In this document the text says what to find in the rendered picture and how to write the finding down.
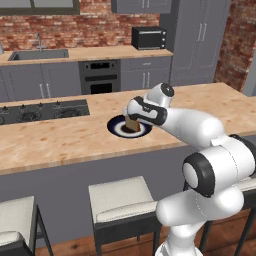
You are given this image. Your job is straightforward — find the white cushioned bar stool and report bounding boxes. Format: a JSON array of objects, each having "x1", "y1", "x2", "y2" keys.
[
  {"x1": 87, "y1": 175, "x2": 163, "y2": 256},
  {"x1": 0, "y1": 195, "x2": 55, "y2": 256},
  {"x1": 182, "y1": 175, "x2": 256, "y2": 256}
]

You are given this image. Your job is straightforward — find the grey sink tap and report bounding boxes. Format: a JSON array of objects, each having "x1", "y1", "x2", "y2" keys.
[{"x1": 35, "y1": 32, "x2": 48, "y2": 53}]

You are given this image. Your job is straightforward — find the black toaster oven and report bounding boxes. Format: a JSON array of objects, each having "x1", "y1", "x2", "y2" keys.
[{"x1": 131, "y1": 26, "x2": 168, "y2": 51}]

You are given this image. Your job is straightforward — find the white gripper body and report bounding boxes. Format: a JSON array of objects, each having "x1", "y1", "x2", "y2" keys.
[{"x1": 122, "y1": 97, "x2": 146, "y2": 122}]

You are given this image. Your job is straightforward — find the grey base cupboards with drawer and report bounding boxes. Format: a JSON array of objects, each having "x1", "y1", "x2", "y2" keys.
[{"x1": 119, "y1": 55, "x2": 174, "y2": 92}]

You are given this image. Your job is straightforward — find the black gas hob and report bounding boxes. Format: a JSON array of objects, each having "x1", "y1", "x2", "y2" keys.
[{"x1": 0, "y1": 98, "x2": 91, "y2": 126}]

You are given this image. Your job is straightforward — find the brown toasted bread slice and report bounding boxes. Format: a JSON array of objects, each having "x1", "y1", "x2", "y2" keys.
[{"x1": 124, "y1": 115, "x2": 141, "y2": 133}]

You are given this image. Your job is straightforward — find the black built-in oven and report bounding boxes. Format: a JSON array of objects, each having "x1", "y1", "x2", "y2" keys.
[{"x1": 78, "y1": 59, "x2": 122, "y2": 96}]

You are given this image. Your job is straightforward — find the grey tall cupboard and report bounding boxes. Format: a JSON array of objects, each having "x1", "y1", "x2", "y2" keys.
[{"x1": 159, "y1": 0, "x2": 232, "y2": 87}]

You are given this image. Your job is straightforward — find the grey wall cupboard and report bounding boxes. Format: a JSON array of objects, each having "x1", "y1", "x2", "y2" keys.
[{"x1": 111, "y1": 0, "x2": 173, "y2": 15}]

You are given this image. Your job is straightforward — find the dark blue white plate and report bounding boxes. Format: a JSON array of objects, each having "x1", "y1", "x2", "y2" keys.
[{"x1": 106, "y1": 114, "x2": 155, "y2": 140}]

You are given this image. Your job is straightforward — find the grey base cupboards under sink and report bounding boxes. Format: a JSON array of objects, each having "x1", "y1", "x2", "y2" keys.
[{"x1": 0, "y1": 61, "x2": 83, "y2": 103}]

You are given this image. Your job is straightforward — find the grey kitchen island base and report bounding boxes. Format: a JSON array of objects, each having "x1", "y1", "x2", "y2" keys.
[{"x1": 0, "y1": 134, "x2": 256, "y2": 249}]

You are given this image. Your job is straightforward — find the dark framed window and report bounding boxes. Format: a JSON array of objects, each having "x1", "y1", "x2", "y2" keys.
[{"x1": 0, "y1": 0, "x2": 81, "y2": 16}]

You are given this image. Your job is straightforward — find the grey sink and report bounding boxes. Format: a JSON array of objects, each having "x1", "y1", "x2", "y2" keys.
[{"x1": 7, "y1": 48, "x2": 70, "y2": 62}]

